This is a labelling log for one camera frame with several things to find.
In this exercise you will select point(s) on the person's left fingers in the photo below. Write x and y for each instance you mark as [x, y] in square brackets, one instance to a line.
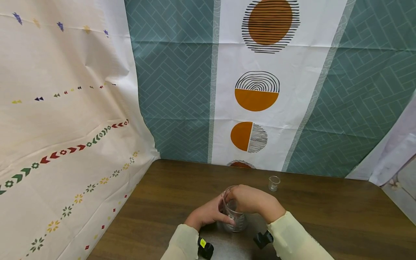
[220, 202]

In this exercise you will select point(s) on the person's right forearm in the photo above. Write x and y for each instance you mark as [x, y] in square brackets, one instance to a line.
[295, 240]

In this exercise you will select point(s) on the person's right hand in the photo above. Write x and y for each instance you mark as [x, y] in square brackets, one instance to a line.
[255, 200]

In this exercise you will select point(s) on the person's left forearm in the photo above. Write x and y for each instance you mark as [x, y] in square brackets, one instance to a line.
[183, 245]

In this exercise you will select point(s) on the large clear glass beaker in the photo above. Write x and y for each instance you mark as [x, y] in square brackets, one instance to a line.
[238, 222]

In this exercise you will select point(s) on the small clear glass beaker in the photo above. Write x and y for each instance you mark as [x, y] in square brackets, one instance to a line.
[273, 186]

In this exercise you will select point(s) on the person's left hand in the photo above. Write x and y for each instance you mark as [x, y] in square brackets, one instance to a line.
[208, 213]

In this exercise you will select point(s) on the person's right fingers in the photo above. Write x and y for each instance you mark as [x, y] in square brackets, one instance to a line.
[233, 195]

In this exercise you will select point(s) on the person's left thumb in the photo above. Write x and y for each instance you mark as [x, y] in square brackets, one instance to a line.
[226, 219]

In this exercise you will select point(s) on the black wrist band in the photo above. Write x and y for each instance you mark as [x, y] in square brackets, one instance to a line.
[206, 250]
[262, 239]

